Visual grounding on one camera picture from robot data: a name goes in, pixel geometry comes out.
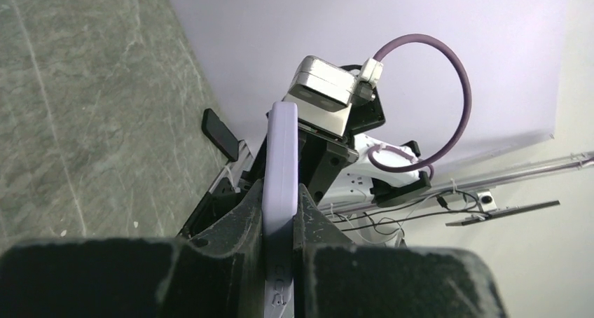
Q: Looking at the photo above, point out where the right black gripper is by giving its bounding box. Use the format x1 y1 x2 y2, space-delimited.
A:
248 65 387 205

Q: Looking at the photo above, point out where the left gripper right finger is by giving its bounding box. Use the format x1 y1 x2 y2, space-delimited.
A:
293 185 508 317

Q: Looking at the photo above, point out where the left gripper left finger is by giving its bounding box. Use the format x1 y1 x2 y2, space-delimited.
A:
1 182 264 317

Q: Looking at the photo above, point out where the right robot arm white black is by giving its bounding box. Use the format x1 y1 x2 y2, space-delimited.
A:
276 55 432 207

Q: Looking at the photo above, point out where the black phone on frame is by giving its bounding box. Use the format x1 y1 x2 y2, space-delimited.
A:
201 108 240 163

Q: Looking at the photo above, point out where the aluminium frame rail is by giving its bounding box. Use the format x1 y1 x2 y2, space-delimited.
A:
319 151 593 214

